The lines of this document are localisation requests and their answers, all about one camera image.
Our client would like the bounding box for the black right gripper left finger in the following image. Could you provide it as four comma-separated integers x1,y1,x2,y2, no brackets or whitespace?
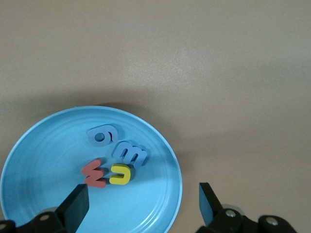
0,183,90,233

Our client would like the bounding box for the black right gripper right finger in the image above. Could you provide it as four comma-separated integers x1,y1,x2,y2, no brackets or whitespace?
196,182,297,233

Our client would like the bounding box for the red foam letter w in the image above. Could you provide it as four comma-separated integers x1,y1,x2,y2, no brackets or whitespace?
81,157,107,189

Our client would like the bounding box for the yellow foam letter u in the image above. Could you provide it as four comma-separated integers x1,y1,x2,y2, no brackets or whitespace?
109,163,133,185

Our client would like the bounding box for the blue foam letter g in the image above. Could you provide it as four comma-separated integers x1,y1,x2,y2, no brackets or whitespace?
87,123,119,148

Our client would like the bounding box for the blue foam letter m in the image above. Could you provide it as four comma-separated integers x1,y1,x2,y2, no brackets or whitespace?
111,140,148,168

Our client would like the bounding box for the blue plate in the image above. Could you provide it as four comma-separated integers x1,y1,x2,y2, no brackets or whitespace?
0,106,183,233

